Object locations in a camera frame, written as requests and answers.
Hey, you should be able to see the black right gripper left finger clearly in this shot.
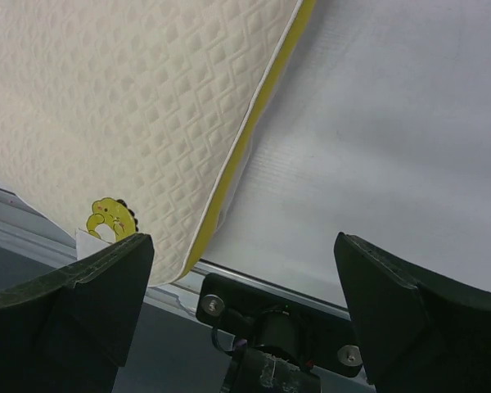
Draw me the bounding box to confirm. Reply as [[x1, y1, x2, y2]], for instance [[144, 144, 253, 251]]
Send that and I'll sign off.
[[0, 233, 154, 392]]

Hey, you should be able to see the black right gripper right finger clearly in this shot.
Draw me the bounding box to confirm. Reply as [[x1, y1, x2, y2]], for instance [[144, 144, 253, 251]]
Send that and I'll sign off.
[[334, 233, 491, 392]]

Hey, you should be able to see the cream quilted pillow yellow edge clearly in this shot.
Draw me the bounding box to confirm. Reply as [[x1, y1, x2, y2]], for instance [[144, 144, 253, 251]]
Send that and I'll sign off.
[[0, 1, 314, 286]]

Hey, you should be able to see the white care label tag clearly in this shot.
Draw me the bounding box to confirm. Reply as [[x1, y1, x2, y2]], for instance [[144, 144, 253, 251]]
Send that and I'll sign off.
[[75, 228, 110, 260]]

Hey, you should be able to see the aluminium front frame rail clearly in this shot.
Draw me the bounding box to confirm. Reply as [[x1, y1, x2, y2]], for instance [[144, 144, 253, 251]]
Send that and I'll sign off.
[[0, 188, 349, 392]]

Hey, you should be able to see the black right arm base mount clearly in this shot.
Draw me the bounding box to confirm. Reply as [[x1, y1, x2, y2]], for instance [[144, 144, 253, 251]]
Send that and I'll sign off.
[[196, 273, 363, 392]]

